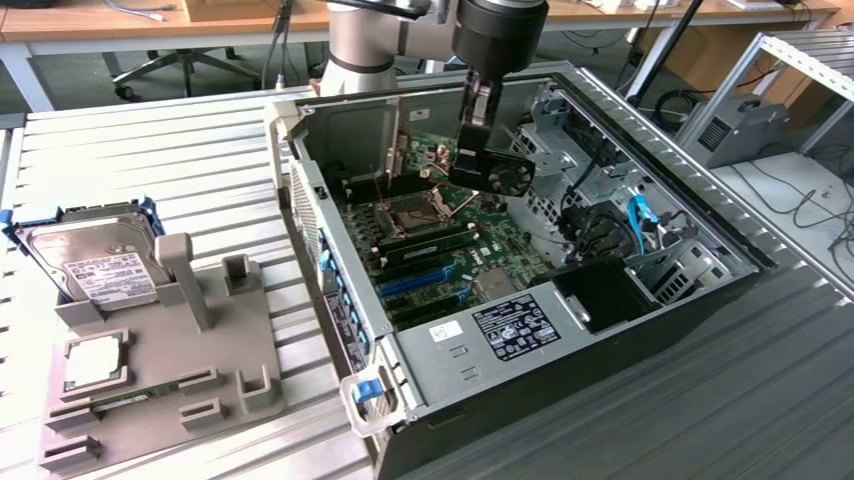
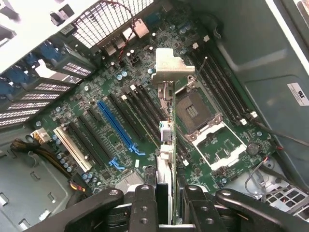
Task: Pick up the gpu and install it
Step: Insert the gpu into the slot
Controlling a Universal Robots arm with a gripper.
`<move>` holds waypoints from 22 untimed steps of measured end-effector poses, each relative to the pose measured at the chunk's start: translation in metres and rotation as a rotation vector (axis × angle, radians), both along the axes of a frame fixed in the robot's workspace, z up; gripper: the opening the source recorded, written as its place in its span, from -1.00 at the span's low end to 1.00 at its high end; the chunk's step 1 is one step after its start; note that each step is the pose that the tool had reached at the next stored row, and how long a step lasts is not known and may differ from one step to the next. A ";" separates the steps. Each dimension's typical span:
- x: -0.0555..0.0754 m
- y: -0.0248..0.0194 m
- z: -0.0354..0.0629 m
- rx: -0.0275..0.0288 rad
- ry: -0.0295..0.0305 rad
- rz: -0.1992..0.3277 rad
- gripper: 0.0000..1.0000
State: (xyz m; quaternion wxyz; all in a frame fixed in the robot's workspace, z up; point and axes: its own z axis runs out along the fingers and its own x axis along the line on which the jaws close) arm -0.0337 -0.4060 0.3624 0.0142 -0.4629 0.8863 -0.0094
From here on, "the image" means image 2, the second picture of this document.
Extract silver chipset heatsink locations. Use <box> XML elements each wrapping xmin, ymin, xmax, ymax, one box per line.
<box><xmin>115</xmin><ymin>170</ymin><xmax>145</xmax><ymax>191</ymax></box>

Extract metal disk bay cage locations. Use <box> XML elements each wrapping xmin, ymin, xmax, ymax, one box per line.
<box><xmin>246</xmin><ymin>159</ymin><xmax>309</xmax><ymax>218</ymax></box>

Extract blue expansion slot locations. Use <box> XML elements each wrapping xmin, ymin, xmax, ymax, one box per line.
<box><xmin>97</xmin><ymin>101</ymin><xmax>145</xmax><ymax>155</ymax></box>

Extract white expansion slot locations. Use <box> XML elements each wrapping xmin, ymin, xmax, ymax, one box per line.
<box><xmin>53</xmin><ymin>127</ymin><xmax>94</xmax><ymax>173</ymax></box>

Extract black expansion slot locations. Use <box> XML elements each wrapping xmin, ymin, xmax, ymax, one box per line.
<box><xmin>107</xmin><ymin>93</ymin><xmax>145</xmax><ymax>142</ymax></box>

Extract CPU socket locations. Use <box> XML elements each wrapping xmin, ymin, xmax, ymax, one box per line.
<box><xmin>173</xmin><ymin>74</ymin><xmax>224</xmax><ymax>143</ymax></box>

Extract green motherboard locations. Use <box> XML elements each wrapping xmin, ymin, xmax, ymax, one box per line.
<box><xmin>33</xmin><ymin>9</ymin><xmax>278</xmax><ymax>196</ymax></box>

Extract metal locking lever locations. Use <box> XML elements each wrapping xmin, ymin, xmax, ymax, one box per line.
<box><xmin>194</xmin><ymin>57</ymin><xmax>209</xmax><ymax>80</ymax></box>

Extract open black PC case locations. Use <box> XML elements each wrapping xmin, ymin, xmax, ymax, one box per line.
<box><xmin>0</xmin><ymin>0</ymin><xmax>309</xmax><ymax>232</ymax></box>

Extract blue slot cover clip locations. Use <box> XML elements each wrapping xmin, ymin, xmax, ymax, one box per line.
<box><xmin>23</xmin><ymin>52</ymin><xmax>41</xmax><ymax>70</ymax></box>
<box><xmin>6</xmin><ymin>65</ymin><xmax>28</xmax><ymax>86</ymax></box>
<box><xmin>0</xmin><ymin>81</ymin><xmax>13</xmax><ymax>102</ymax></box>
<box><xmin>40</xmin><ymin>41</ymin><xmax>64</xmax><ymax>66</ymax></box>

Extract yellow black power wires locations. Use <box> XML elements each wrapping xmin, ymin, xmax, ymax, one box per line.
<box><xmin>11</xmin><ymin>129</ymin><xmax>86</xmax><ymax>194</ymax></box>

